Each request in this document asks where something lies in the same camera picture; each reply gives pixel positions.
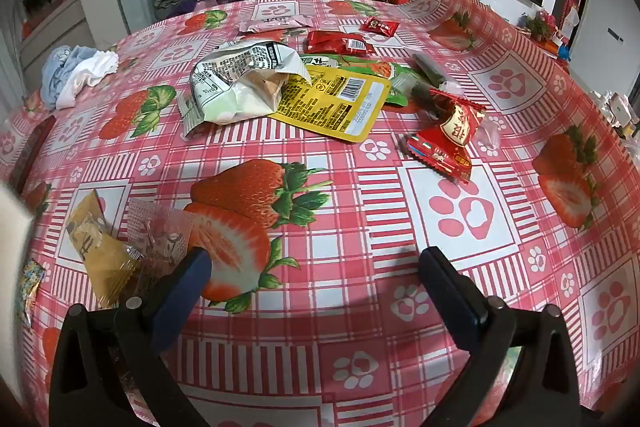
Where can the red gold candy wrapper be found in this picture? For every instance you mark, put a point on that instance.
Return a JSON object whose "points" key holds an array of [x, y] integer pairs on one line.
{"points": [[450, 134]]}

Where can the small flower pot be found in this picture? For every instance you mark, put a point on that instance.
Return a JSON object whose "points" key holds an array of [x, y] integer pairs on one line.
{"points": [[539, 26]]}

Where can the light blue cloth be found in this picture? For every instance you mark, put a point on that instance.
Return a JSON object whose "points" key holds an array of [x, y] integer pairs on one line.
{"points": [[57, 72]]}

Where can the small colourful candy packet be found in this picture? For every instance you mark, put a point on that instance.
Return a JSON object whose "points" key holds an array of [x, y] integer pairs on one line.
{"points": [[30, 292]]}

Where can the white gadget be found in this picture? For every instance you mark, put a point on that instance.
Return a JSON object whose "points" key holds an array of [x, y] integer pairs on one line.
{"points": [[617, 109]]}

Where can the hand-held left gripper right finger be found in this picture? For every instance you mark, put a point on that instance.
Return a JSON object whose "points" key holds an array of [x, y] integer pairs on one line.
{"points": [[462, 302]]}

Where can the dark stick snack packet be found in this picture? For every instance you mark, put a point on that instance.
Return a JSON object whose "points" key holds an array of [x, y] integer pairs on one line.
{"points": [[430, 71]]}

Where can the red barcode snack packet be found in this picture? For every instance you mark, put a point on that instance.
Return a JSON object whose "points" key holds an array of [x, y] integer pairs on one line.
{"points": [[335, 43]]}

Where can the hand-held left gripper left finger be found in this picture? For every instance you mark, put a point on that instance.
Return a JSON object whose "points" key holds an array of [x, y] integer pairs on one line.
{"points": [[184, 294]]}

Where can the pink white snack packet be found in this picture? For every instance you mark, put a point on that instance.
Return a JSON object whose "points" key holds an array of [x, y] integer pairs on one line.
{"points": [[275, 22]]}

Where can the small red candy packet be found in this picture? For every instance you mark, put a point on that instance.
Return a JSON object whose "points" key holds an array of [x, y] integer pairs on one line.
{"points": [[380, 26]]}

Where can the white cloth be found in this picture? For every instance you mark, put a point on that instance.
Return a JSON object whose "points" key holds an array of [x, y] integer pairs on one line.
{"points": [[92, 69]]}

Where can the transparent nut snack packet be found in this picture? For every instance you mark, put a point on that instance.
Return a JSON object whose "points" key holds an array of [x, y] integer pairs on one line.
{"points": [[160, 232]]}

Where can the brown yellow snack packet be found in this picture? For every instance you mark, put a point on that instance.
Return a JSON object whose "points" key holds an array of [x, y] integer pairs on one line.
{"points": [[97, 252]]}

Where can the white crumpled snack bag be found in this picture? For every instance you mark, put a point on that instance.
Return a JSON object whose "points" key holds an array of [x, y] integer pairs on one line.
{"points": [[225, 74]]}

